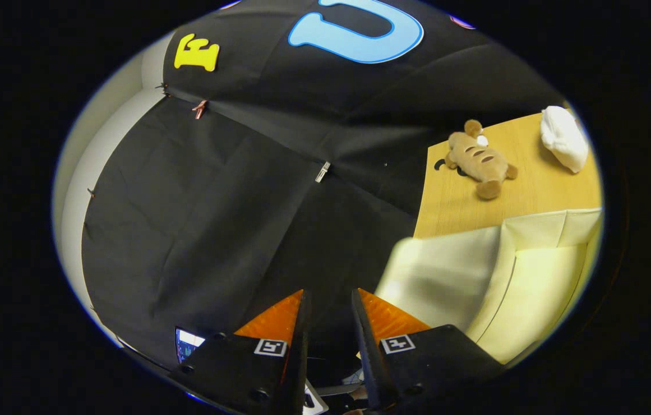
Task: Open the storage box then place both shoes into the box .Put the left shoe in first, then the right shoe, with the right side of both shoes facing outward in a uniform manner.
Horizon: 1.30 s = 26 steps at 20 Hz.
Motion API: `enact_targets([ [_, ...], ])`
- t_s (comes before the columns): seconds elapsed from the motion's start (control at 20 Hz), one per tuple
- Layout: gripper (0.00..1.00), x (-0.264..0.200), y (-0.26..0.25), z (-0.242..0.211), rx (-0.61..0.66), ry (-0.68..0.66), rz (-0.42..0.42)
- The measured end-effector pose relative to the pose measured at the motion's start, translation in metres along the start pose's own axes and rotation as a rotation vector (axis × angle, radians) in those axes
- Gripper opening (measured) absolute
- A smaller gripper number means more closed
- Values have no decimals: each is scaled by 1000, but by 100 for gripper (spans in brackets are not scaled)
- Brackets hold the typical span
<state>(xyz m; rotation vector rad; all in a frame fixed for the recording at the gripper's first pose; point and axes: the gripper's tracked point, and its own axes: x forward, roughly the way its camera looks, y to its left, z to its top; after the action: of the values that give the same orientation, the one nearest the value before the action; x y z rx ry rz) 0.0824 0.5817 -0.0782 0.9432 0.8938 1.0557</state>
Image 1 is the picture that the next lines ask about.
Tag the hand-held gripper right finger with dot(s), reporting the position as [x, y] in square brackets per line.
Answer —
[368, 357]

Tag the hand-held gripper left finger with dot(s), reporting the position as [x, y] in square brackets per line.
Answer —
[296, 357]

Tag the grey fabric storage box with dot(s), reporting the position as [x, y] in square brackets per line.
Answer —
[510, 282]

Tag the lit monitor screen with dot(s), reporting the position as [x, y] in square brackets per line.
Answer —
[187, 343]

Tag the silver clip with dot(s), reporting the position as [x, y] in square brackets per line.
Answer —
[322, 172]

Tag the brown striped plush toy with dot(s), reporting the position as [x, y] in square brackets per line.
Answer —
[478, 161]

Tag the red clip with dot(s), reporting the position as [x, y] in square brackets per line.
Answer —
[200, 108]

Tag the white plush toy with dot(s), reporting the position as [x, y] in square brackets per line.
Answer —
[564, 138]

